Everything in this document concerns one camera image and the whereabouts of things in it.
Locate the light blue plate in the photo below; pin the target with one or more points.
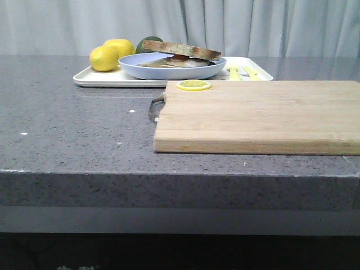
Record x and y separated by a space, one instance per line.
130 65

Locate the bread slice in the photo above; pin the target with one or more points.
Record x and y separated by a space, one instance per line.
181 49
169 62

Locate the white bear tray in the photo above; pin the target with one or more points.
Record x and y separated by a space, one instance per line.
119 78

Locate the lemon slice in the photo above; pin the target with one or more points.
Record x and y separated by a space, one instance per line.
193 85

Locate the fried egg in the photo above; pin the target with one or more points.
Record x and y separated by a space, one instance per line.
180 57

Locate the yellow plastic fork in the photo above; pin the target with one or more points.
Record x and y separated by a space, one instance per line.
233 73

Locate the yellow plastic knife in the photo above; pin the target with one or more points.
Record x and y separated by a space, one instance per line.
252 73

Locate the rear yellow lemon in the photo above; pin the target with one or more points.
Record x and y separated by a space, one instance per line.
124 47

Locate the yellow lemon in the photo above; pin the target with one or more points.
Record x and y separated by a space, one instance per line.
104 58
124 47

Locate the front yellow lemon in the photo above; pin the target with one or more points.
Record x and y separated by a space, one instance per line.
104 58

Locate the wooden cutting board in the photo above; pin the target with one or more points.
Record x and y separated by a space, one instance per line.
296 117

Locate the grey white curtain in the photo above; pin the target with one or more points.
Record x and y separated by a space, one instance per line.
236 28

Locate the metal cutting board handle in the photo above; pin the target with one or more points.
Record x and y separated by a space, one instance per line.
155 108

